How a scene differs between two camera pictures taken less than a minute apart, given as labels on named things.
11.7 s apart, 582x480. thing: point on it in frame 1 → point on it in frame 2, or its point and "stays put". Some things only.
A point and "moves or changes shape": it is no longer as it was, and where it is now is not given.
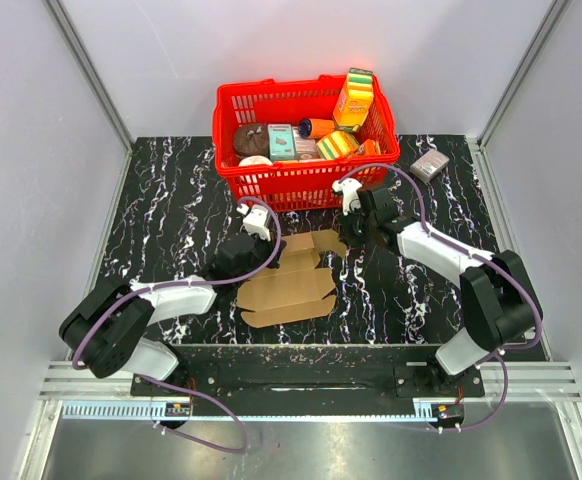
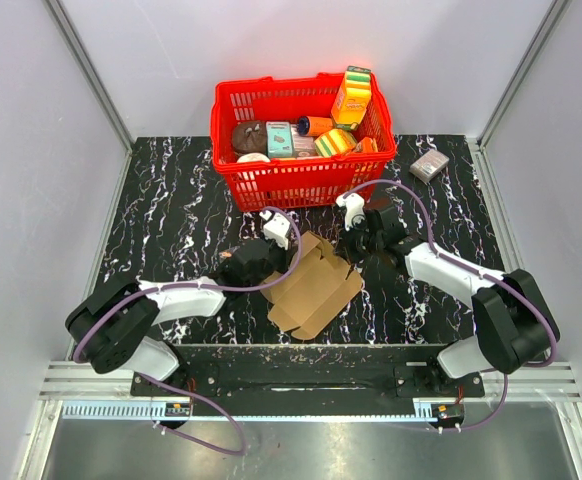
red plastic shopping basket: (296, 186) stays put
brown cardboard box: (297, 289) moves or changes shape
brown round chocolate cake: (251, 139) stays put
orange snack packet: (369, 147) stays put
